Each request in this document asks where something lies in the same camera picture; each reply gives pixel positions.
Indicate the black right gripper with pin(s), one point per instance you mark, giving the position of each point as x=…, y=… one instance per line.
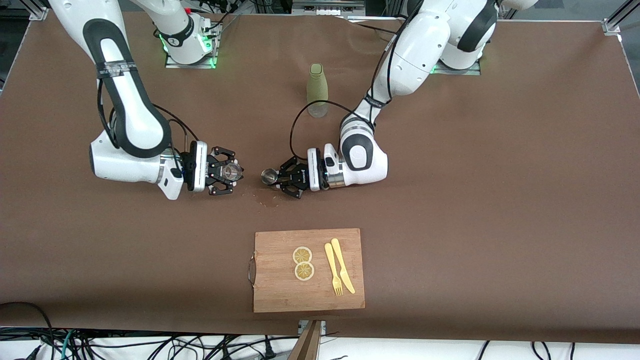
x=212, y=172

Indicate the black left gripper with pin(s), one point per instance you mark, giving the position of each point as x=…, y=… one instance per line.
x=298, y=177

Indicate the clear glass shaker cup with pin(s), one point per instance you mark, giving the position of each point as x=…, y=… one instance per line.
x=232, y=173

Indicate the steel jigger measuring cup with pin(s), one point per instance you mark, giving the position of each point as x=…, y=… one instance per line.
x=270, y=176

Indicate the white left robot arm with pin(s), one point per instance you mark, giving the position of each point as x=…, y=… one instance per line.
x=420, y=45

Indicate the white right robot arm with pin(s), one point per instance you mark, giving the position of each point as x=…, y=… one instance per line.
x=130, y=165

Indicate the small metal bits on table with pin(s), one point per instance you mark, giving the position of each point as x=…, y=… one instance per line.
x=270, y=202

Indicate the lemon slice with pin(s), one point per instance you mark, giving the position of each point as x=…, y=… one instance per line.
x=302, y=255
x=304, y=271

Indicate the yellow plastic fork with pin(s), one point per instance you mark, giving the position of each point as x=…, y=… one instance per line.
x=331, y=260

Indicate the yellow plastic knife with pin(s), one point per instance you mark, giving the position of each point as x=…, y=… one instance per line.
x=340, y=260

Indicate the green bottle with clear base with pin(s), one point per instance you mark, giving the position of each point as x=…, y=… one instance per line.
x=317, y=85

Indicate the wooden cutting board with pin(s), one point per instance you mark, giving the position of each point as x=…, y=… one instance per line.
x=280, y=290

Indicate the grey power strip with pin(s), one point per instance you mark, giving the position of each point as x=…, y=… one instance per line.
x=327, y=6

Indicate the brown table cover sheet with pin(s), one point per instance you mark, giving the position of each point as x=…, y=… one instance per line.
x=500, y=250

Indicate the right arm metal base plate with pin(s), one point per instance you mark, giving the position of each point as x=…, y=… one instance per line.
x=172, y=65

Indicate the small metal bracket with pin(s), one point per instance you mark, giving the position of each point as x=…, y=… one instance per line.
x=323, y=326

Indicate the wooden post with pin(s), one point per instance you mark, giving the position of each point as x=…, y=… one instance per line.
x=307, y=345

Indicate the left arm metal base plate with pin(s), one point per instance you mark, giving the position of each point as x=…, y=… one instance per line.
x=472, y=72

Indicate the aluminium frame corner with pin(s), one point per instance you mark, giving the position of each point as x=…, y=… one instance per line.
x=39, y=12
x=612, y=25

